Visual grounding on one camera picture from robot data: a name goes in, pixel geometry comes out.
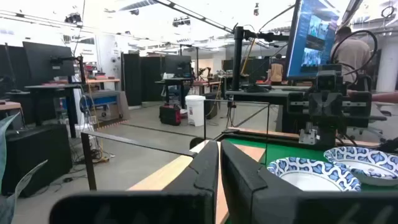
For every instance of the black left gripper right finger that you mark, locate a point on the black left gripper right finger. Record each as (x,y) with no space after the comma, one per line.
(264,205)

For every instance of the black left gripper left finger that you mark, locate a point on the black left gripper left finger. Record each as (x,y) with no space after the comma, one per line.
(186,205)

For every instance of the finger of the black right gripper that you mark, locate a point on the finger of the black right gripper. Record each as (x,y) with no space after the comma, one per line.
(333,109)
(317,109)

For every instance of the blue patterned paper bowl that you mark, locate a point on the blue patterned paper bowl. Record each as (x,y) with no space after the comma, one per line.
(311,166)
(370,155)

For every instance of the person's forearm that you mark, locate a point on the person's forearm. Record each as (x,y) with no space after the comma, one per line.
(385,97)

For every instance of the wooden shelf board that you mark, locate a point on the wooden shelf board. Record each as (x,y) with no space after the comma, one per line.
(161,177)

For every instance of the dark grey desk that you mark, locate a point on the dark grey desk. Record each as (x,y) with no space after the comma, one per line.
(264,95)

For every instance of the green felt table mat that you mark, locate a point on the green felt table mat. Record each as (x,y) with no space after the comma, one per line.
(289,151)

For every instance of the person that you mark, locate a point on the person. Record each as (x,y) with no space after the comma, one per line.
(276,72)
(351,54)

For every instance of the black office chair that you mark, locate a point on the black office chair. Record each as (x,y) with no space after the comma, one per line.
(377,118)

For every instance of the blue screen computer monitor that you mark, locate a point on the blue screen computer monitor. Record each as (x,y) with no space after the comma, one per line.
(311,40)

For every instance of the black monitor stand pole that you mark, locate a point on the black monitor stand pole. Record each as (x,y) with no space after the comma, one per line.
(238,59)

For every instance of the red and black bag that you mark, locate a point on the red and black bag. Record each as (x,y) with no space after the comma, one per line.
(169,115)

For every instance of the white trash bin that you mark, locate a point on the white trash bin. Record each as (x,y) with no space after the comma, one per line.
(195,110)

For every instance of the black standing desk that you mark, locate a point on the black standing desk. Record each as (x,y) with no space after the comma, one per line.
(175,81)
(53,87)

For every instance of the black computer monitor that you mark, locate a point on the black computer monitor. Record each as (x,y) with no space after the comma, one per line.
(46,60)
(178,66)

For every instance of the black partition panel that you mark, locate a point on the black partition panel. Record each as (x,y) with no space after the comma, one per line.
(132,79)

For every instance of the wooden workbench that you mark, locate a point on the wooden workbench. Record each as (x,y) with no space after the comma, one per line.
(104,93)

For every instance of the black floor cabinet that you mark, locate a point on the black floor cabinet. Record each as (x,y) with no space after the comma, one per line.
(37,155)

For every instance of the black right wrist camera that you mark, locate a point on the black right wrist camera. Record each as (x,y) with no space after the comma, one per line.
(329,81)

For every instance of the silver metal bracket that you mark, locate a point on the silver metal bracket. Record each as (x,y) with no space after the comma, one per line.
(308,137)

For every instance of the black table frame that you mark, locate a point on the black table frame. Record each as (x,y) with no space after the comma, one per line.
(248,136)

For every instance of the black metal shelf frame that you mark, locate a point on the black metal shelf frame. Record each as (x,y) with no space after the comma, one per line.
(124,141)

